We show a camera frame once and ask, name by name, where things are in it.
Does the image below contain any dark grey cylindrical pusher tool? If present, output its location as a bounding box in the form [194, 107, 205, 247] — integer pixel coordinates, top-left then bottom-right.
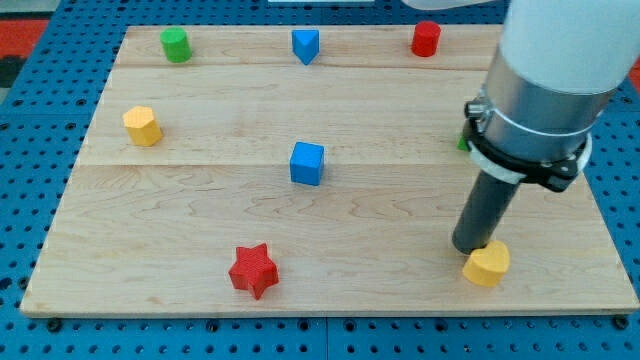
[452, 171, 519, 255]

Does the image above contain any light wooden board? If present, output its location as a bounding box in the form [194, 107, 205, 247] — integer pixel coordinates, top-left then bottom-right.
[20, 25, 639, 318]

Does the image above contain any yellow heart block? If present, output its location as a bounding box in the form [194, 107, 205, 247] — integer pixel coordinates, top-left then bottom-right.
[462, 240, 511, 287]

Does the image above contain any yellow hexagon block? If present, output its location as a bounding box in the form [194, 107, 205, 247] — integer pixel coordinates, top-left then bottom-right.
[122, 106, 163, 147]

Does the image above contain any red cylinder block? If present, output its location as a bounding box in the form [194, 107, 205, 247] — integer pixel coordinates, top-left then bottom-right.
[411, 21, 441, 57]

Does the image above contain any blue cube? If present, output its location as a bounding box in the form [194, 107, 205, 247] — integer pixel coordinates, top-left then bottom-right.
[289, 142, 324, 186]

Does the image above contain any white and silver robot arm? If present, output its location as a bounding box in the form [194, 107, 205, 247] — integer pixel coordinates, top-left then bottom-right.
[483, 0, 639, 162]

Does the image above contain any green block behind arm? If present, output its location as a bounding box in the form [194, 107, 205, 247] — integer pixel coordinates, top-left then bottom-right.
[457, 134, 470, 152]

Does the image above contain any green cylinder block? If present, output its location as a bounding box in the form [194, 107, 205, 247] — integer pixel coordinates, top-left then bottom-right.
[160, 27, 192, 63]

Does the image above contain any black clamp bracket on arm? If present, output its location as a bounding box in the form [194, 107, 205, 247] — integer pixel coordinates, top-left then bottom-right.
[461, 98, 592, 193]

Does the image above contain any blue triangle block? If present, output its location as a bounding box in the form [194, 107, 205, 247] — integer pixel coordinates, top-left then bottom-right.
[291, 29, 320, 65]

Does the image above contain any red star block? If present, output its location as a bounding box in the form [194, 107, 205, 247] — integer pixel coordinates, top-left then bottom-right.
[228, 243, 279, 300]

